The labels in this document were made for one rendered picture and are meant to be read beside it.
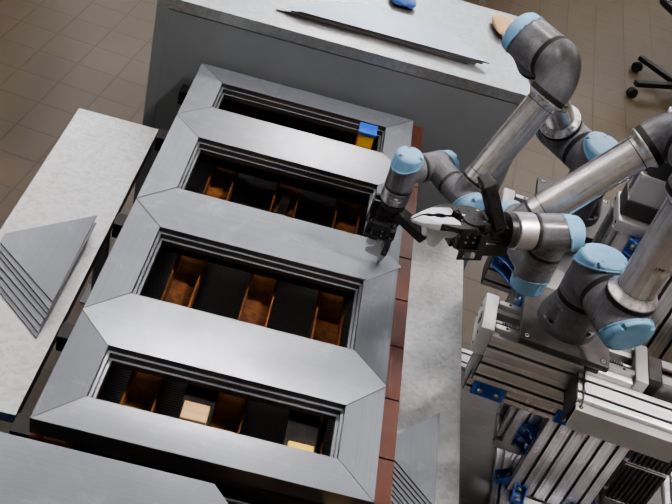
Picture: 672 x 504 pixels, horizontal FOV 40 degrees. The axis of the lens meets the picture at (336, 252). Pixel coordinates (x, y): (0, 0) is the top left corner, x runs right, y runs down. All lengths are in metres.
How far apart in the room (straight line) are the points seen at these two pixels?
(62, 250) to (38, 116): 1.91
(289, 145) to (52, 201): 0.73
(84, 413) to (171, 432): 0.19
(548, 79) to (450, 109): 0.98
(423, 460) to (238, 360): 0.52
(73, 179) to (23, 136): 1.45
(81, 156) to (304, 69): 0.81
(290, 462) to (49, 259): 0.86
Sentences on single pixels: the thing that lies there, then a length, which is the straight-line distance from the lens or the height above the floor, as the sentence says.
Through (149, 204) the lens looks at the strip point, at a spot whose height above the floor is 0.86.
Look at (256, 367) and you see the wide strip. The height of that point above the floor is 0.86.
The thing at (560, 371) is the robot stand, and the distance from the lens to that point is 2.38.
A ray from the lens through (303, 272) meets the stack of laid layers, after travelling 2.49.
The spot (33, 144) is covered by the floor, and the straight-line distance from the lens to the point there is 4.20.
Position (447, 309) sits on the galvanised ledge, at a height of 0.68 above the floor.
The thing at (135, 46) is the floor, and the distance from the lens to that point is 4.97.
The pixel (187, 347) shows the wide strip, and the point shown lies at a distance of 2.20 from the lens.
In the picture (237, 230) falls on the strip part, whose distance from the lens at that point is 2.53.
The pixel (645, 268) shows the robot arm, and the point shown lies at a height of 1.37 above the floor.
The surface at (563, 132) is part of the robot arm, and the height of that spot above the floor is 1.25.
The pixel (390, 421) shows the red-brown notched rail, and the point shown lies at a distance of 2.23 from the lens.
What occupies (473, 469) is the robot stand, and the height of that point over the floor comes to 0.21.
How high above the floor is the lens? 2.48
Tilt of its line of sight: 39 degrees down
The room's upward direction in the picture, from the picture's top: 17 degrees clockwise
